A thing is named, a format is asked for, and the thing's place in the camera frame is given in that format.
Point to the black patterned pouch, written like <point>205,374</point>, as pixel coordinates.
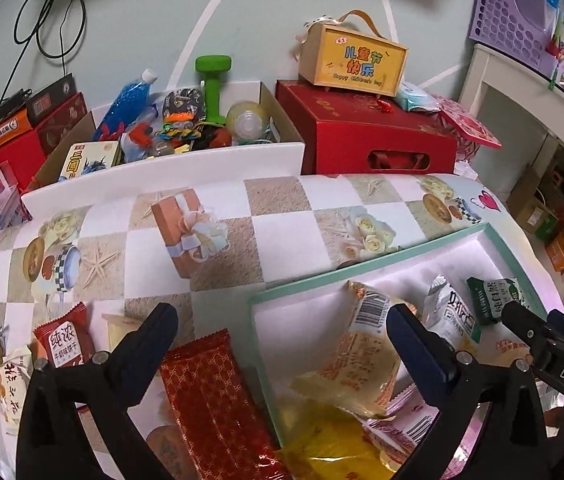
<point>182,102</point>

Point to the black power adapter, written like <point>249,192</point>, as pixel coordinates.
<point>12,102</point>

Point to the open cardboard box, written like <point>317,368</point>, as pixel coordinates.
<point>284,120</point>

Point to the white foam board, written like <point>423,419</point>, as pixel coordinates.
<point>187,170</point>

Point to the printed tin box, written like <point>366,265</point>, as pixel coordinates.
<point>89,160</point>

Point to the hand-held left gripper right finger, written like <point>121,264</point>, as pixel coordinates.
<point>412,350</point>

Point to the purple perforated basket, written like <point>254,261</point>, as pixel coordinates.
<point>502,20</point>

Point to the round clear container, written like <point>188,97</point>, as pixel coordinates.
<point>244,122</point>

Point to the white black-lettered packet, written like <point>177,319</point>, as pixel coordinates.
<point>14,385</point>

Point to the green white biscuit packet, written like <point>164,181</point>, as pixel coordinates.
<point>492,297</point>

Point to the white shelf unit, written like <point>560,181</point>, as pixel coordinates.
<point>512,67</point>

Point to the small red ornament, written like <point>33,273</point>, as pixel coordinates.
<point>384,106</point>

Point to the yellow orange-lettered bread packet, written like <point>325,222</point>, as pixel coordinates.
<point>362,350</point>

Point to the green dumbbell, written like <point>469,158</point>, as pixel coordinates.
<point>212,90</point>

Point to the red gold-patterned packet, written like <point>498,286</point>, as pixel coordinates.
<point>212,400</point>

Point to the dark red biscuit packet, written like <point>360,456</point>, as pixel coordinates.
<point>64,345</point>

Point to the blue water bottle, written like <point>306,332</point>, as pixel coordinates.
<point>127,100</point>

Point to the black flat box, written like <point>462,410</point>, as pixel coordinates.
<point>52,97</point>

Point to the plain yellow packet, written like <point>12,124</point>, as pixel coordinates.
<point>327,440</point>

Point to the orange box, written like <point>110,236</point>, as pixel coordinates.
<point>2,132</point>

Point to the pink patterned box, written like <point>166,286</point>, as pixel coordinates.
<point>462,125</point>

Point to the teal shallow cardboard tray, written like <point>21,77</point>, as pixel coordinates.
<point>302,310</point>

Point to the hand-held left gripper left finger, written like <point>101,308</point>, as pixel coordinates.
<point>159,332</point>

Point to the silver white packet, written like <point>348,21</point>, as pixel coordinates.
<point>449,310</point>

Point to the blue wet wipes pack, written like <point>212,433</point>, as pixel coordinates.
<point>414,97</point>

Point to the brown cardboard carton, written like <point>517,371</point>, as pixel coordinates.
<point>527,200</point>

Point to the red gift box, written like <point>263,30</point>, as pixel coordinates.
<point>342,130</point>

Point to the plain red box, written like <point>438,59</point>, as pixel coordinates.
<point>9,167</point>

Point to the small red toy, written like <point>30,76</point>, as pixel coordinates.
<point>139,136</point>

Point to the dark brown box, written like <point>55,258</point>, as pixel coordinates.
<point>62,130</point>

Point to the pale yellow cake packet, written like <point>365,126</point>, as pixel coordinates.
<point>119,327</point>

